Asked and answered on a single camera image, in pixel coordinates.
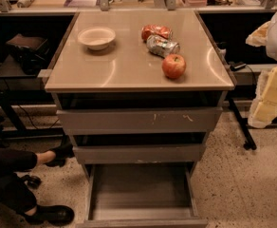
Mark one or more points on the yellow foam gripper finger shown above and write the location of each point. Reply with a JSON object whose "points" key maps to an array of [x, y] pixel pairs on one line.
{"points": [[263, 109], [259, 37]]}

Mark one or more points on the red apple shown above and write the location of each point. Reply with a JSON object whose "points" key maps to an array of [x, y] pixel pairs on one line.
{"points": [[173, 66]]}

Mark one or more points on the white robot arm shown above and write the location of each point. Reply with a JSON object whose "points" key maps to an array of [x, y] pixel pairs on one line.
{"points": [[271, 46]]}

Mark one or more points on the middle grey drawer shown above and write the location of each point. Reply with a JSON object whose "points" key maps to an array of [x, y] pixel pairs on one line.
{"points": [[191, 152]]}

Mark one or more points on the grey drawer cabinet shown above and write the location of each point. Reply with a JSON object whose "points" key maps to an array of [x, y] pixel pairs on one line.
{"points": [[126, 75]]}

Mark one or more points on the open bottom grey drawer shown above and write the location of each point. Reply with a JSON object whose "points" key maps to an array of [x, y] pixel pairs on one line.
{"points": [[146, 195]]}

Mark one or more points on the top grey drawer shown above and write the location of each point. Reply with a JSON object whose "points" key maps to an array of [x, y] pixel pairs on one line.
{"points": [[139, 121]]}

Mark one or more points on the black power adapter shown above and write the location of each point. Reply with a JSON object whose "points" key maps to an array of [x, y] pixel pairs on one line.
{"points": [[237, 66]]}

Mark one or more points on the black desk leg right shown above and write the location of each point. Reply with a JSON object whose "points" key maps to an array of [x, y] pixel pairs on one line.
{"points": [[249, 142]]}

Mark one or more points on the crushed red soda can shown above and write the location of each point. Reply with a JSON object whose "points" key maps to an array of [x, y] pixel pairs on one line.
{"points": [[162, 31]]}

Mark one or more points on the crushed silver soda can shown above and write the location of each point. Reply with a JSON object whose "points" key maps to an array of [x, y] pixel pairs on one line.
{"points": [[161, 46]]}

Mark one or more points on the white bowl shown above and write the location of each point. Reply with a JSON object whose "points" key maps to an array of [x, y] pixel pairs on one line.
{"points": [[96, 38]]}

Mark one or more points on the black shoe far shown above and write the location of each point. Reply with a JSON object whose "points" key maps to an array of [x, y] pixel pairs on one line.
{"points": [[62, 152]]}

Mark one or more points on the black shoe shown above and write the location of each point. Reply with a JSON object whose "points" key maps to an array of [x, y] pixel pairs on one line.
{"points": [[62, 152], [57, 215]]}

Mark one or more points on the black box on shelf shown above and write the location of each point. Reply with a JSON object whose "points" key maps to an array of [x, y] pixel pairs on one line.
{"points": [[30, 52]]}

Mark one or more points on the black shoe near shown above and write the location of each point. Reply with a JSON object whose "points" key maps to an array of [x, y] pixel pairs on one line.
{"points": [[57, 215]]}

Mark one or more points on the chair caster wheel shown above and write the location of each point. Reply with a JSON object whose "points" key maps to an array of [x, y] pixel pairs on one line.
{"points": [[31, 181]]}

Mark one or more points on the black trouser leg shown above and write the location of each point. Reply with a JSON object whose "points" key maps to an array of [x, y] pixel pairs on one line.
{"points": [[13, 192]]}

